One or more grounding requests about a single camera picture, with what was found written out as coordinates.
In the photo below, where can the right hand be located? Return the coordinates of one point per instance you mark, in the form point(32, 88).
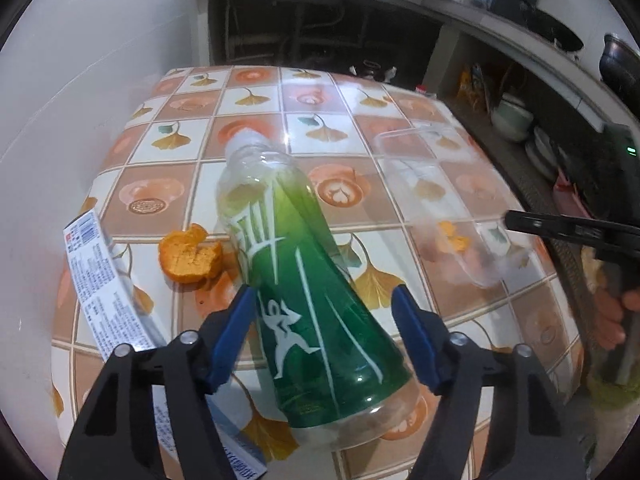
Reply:
point(610, 313)

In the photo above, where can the pink plastic basin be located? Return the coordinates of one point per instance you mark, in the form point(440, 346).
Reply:
point(566, 198)

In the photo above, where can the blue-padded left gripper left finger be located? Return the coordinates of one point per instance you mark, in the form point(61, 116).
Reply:
point(115, 437)

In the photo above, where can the clear plastic tray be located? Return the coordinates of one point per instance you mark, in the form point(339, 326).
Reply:
point(452, 202)

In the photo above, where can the orange peel piece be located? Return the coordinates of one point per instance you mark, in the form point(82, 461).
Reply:
point(185, 259)

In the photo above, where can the blue white toothpaste box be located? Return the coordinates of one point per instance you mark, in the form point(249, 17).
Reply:
point(106, 298)

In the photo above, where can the green sleeve right forearm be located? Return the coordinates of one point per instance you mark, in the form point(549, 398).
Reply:
point(613, 397)

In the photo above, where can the black wok pan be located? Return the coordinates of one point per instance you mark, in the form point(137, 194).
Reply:
point(551, 29)

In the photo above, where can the green plastic drink bottle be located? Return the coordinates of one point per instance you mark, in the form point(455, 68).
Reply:
point(338, 377)

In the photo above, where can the dark cooking pot with lid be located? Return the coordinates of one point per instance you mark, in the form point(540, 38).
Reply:
point(619, 67)

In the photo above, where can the patterned tablecloth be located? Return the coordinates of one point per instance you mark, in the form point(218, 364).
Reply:
point(162, 174)

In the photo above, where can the stack of green white bowls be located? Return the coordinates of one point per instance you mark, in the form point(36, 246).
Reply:
point(511, 118)

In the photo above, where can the concrete kitchen counter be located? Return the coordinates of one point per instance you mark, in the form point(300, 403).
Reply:
point(593, 100)

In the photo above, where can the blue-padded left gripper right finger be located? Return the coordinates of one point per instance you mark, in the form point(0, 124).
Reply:
point(528, 435)

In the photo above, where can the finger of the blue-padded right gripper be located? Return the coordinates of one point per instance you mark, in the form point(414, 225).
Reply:
point(598, 234)

